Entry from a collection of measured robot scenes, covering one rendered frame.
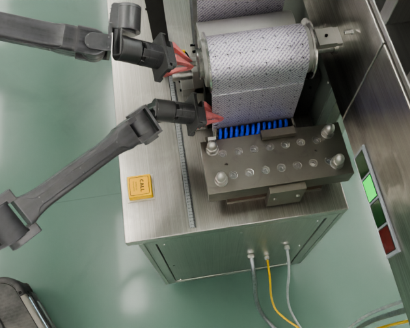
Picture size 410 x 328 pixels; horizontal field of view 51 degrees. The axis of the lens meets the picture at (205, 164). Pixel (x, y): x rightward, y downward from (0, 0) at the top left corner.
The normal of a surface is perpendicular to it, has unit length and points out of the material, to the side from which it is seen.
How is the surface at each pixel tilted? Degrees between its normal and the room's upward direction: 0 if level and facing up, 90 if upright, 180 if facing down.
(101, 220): 0
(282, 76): 90
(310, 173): 0
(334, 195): 0
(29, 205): 39
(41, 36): 29
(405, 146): 90
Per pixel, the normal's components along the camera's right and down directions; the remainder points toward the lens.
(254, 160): -0.03, -0.41
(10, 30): 0.26, 0.03
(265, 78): 0.15, 0.90
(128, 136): 0.55, -0.08
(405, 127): -0.99, 0.14
